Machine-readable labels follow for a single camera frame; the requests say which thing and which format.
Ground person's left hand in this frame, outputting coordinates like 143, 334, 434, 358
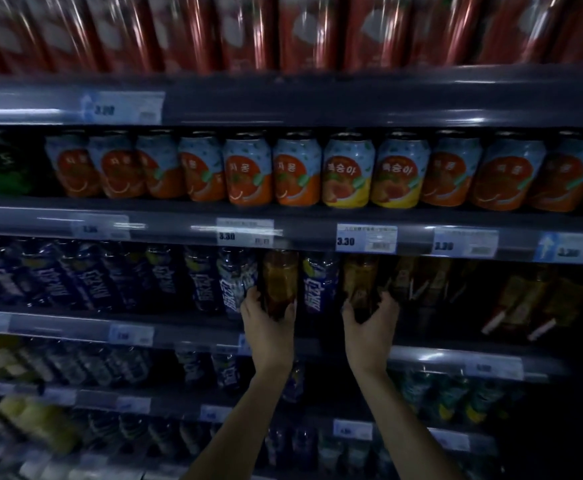
240, 287, 298, 379

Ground person's right hand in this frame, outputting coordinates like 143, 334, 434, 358
341, 289, 401, 381

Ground amber tea bottle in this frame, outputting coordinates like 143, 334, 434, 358
343, 254, 381, 325
263, 249, 301, 321

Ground row of dark green bottles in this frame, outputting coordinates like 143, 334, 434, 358
316, 434, 402, 480

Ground row of gold label bottles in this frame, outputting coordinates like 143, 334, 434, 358
380, 254, 583, 344

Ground row of small blue bottles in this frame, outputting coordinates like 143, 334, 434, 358
71, 409, 317, 471

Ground row of clear white-label bottles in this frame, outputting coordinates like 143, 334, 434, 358
16, 342, 155, 391

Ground row of dark blue bottles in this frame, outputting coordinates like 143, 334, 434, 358
0, 237, 188, 315

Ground dark grey store shelf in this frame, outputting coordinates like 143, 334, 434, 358
0, 0, 583, 480

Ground person's left forearm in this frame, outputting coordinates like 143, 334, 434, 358
181, 369, 292, 480

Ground person's right forearm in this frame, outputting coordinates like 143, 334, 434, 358
353, 372, 467, 480

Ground row of orange fruit cans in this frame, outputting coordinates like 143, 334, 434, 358
44, 128, 583, 217

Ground yellow peach print drink can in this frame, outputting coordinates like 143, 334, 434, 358
370, 132, 431, 211
321, 132, 376, 211

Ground green and white drink can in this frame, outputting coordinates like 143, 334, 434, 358
0, 132, 38, 198

